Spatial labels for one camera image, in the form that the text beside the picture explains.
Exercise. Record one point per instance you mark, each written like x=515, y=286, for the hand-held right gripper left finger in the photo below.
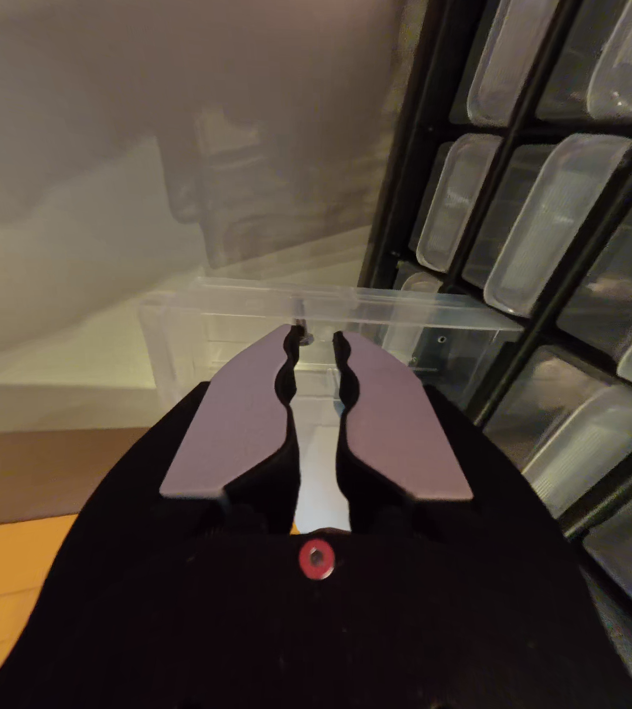
x=238, y=432

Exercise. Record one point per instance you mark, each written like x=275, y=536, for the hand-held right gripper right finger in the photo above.
x=399, y=432

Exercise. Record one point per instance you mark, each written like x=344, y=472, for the black drawer organizer cabinet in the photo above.
x=548, y=221

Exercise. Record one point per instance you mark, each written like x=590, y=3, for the clear plastic drawer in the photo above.
x=393, y=310

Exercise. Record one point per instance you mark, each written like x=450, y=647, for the small silver bolt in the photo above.
x=304, y=332

